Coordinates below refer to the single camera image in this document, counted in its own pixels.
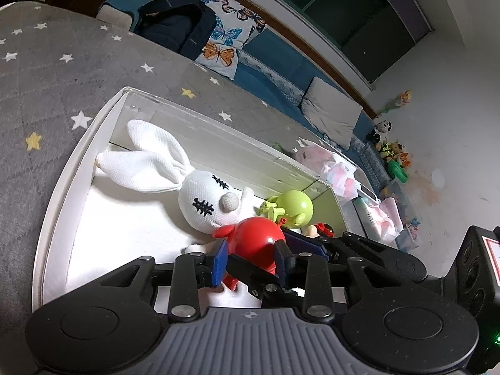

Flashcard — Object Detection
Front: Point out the butterfly print pillow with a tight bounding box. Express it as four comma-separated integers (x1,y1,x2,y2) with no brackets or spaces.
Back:
172,0,267,81

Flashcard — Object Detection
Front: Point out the brown bear plush toy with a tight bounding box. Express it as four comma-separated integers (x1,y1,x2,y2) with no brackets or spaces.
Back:
375,141,400,162

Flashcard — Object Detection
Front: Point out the paper flower wall decoration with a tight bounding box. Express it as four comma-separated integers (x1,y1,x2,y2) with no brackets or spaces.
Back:
381,90,413,115

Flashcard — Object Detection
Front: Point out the clear storage box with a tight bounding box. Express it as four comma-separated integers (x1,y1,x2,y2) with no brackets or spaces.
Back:
381,182,423,223

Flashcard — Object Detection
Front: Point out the pink and blue box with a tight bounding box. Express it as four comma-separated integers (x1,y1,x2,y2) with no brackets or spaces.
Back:
394,221,425,251

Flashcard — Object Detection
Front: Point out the white plush rabbit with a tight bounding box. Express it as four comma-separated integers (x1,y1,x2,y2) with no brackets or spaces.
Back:
96,119,266,255

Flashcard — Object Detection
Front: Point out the red round toy figure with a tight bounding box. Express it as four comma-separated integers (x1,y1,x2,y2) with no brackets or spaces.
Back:
213,219,288,292

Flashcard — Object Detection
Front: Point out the orange fox plush toy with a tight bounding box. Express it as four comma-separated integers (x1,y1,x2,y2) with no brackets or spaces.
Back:
392,150,415,169

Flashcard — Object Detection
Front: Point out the green alien toy figure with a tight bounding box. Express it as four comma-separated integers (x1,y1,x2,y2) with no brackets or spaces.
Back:
260,189,314,229

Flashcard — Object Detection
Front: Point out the black-haired doll figure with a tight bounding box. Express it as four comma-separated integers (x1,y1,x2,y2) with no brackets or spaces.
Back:
305,222,336,239

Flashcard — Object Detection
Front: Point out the white cardboard box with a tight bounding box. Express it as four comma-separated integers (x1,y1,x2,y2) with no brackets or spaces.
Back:
32,86,349,313

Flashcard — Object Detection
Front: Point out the green plastic toy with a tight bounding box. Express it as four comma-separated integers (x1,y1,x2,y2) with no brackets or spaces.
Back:
387,160,409,183

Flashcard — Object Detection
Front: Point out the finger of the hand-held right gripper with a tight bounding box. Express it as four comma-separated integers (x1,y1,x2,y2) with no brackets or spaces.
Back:
281,230,428,283
227,254,308,310

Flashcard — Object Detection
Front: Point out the black backpack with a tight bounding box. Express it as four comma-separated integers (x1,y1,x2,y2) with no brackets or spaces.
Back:
133,0,218,62

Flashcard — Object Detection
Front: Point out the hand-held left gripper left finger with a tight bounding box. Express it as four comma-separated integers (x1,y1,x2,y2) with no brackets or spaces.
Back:
96,238,229,320

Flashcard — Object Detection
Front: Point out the flat white box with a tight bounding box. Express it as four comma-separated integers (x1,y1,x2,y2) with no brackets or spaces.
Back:
357,183,379,201

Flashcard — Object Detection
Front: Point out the panda plush toy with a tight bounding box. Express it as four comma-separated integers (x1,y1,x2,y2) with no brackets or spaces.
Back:
365,119,393,143

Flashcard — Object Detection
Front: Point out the bag of pink packets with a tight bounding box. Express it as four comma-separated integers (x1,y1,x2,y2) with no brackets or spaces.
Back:
293,137,358,204
353,195,405,243

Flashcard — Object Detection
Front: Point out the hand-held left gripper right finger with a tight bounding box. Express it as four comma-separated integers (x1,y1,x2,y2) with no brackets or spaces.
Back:
273,239,407,320

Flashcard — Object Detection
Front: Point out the dark window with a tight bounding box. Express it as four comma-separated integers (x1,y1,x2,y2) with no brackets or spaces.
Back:
250,0,435,85

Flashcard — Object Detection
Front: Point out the grey pillow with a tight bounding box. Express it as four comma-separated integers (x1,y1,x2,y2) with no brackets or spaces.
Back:
300,76,363,151

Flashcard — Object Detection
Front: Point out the grey star tablecloth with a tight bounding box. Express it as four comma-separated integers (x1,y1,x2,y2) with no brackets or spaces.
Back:
0,0,352,375

